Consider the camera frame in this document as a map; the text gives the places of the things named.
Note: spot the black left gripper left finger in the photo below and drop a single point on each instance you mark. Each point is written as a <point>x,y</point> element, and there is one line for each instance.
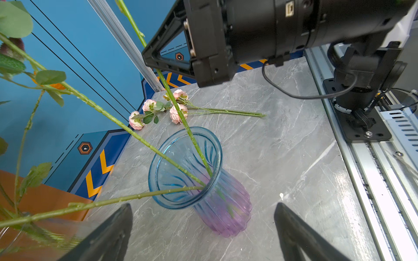
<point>108,242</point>

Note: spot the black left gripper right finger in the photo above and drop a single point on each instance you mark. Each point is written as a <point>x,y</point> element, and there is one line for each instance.
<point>298,239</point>

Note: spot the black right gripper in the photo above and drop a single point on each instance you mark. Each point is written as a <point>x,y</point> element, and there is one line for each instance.
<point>209,42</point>

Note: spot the purple glass vase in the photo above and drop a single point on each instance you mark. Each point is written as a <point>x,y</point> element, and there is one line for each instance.
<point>219,199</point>

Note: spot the bright pink rose stem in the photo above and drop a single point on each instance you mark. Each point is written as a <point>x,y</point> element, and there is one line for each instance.
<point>17,22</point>

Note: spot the single orange ranunculus stem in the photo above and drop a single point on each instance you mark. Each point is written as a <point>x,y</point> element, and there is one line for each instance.
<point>123,8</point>

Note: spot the clear ribbed glass vase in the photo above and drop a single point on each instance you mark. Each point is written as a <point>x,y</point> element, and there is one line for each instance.
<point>45,240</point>

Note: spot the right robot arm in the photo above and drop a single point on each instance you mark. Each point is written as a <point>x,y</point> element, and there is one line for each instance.
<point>364,38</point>

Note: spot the pink rose flower stem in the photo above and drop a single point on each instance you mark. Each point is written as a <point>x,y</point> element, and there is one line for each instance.
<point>151,110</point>

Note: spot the aluminium corner post right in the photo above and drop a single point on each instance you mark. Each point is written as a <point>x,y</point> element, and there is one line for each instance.
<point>108,17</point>

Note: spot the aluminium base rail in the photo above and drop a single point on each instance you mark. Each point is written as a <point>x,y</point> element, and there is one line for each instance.
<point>383,166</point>

